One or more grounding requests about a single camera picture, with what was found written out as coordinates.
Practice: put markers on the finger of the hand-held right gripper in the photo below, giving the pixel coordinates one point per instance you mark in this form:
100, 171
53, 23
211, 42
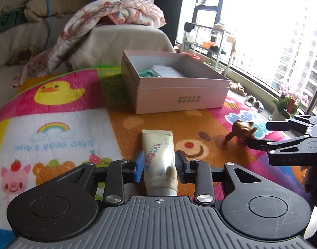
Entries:
257, 143
278, 125

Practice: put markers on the teal suction hook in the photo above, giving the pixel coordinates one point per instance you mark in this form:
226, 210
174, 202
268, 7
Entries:
146, 73

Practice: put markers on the golden pig figurine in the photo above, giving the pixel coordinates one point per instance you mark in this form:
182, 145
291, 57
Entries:
241, 131

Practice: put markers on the metal shelf rack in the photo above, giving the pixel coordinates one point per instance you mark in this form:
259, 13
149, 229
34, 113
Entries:
207, 44

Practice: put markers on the beige sofa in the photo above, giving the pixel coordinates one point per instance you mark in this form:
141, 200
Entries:
117, 41

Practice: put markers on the orange plastic basin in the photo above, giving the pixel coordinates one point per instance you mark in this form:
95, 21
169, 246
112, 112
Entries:
209, 44

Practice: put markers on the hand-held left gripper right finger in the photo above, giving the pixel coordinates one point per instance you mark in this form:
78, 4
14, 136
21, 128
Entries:
181, 168

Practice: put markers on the white labelled packet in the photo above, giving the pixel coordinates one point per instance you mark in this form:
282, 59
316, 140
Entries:
167, 71

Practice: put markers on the beige pillow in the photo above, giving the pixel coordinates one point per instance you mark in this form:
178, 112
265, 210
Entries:
44, 5

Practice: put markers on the pink printed blanket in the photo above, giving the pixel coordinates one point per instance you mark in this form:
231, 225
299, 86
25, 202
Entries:
96, 23

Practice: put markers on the colourful cartoon play mat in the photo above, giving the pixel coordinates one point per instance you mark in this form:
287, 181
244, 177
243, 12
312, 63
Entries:
65, 124

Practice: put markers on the red plastic basin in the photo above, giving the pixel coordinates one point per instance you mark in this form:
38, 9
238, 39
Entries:
192, 56

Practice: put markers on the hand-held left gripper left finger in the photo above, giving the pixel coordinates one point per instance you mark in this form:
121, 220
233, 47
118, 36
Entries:
139, 166

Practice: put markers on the cream lotion tube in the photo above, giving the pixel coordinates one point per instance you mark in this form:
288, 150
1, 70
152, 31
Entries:
158, 158

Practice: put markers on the potted pink flowers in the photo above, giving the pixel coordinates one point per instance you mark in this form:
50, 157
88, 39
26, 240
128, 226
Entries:
288, 101

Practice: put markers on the green cushion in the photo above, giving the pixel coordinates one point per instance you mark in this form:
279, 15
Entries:
5, 20

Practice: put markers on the pink cardboard box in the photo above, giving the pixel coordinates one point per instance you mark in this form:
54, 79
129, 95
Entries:
179, 96

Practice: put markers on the pair of grey slippers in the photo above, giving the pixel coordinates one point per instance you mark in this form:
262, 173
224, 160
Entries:
254, 104

